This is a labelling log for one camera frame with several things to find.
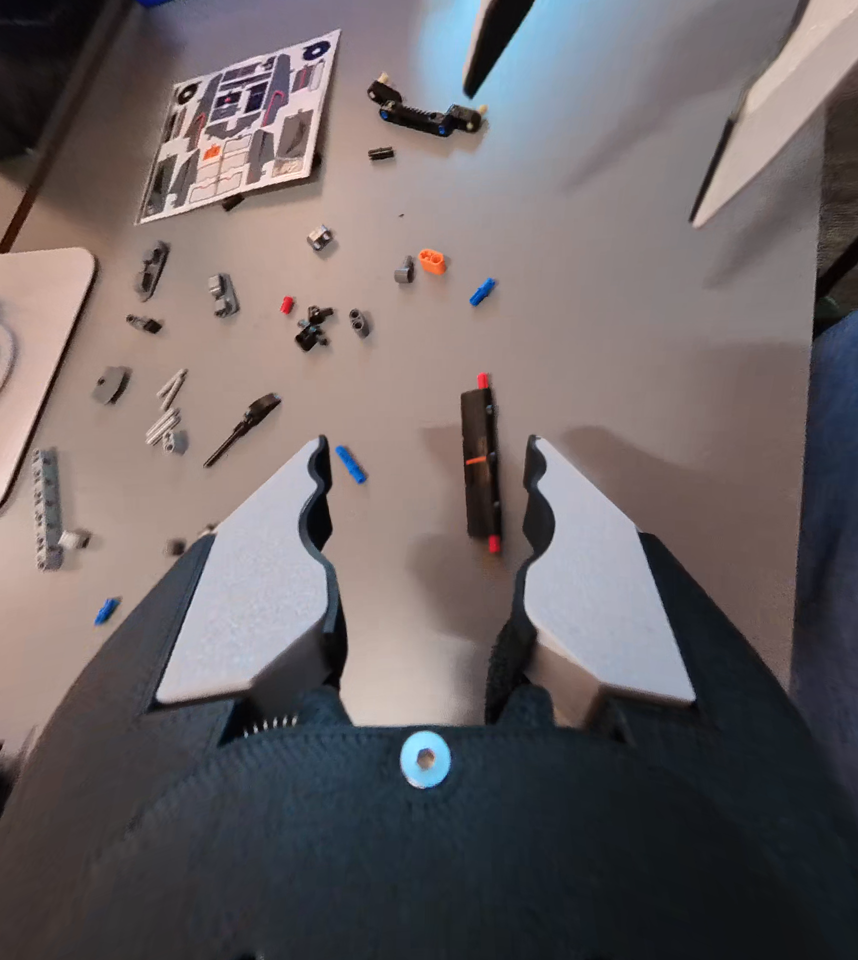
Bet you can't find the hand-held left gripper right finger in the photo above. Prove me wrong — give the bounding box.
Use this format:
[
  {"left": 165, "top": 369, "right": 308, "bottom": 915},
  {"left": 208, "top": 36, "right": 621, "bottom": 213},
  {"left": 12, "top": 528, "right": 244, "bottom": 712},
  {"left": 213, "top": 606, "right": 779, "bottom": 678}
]
[{"left": 513, "top": 433, "right": 699, "bottom": 727}]

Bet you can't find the grey lego panel piece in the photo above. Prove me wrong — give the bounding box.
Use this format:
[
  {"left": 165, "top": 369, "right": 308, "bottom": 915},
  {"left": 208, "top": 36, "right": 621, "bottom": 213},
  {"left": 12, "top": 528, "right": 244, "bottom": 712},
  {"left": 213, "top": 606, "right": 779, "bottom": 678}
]
[{"left": 91, "top": 365, "right": 132, "bottom": 406}]

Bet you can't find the black lego shock absorber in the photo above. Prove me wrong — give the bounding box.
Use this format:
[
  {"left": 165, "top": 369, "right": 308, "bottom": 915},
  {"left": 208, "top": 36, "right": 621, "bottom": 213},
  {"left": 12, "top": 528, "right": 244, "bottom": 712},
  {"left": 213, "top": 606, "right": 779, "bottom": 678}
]
[{"left": 460, "top": 386, "right": 505, "bottom": 540}]

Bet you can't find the black blade piece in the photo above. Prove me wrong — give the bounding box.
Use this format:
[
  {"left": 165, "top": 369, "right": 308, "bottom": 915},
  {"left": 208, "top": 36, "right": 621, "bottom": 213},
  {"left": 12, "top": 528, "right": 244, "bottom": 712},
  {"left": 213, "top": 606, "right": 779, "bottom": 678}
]
[{"left": 202, "top": 392, "right": 283, "bottom": 469}]

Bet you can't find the black lego beam with pins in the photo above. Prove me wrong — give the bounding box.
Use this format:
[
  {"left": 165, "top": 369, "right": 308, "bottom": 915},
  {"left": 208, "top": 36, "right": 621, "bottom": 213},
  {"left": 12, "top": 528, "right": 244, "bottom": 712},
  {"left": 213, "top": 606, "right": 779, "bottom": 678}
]
[{"left": 366, "top": 71, "right": 490, "bottom": 140}]

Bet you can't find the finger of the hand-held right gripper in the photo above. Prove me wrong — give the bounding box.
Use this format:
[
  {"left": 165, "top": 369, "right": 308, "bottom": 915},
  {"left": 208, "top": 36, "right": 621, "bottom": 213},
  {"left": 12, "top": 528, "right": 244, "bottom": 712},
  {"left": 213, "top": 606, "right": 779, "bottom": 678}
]
[
  {"left": 688, "top": 0, "right": 858, "bottom": 230},
  {"left": 461, "top": 0, "right": 538, "bottom": 99}
]

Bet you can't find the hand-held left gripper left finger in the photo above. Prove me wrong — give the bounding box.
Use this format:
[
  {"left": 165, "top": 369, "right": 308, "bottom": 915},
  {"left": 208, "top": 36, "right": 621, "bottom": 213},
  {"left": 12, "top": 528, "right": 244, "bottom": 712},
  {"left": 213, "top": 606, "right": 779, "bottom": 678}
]
[{"left": 153, "top": 435, "right": 348, "bottom": 711}]

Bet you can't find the sticker sheet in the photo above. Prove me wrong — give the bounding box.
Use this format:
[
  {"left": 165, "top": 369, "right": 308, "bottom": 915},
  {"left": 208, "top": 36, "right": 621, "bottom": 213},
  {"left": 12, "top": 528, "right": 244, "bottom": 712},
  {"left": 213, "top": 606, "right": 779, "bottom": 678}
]
[{"left": 135, "top": 28, "right": 343, "bottom": 226}]

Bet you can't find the long grey lego beam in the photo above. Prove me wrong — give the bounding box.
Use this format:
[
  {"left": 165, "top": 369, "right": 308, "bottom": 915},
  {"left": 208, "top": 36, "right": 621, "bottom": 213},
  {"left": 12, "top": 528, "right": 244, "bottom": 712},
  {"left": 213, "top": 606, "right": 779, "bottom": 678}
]
[{"left": 31, "top": 447, "right": 65, "bottom": 573}]

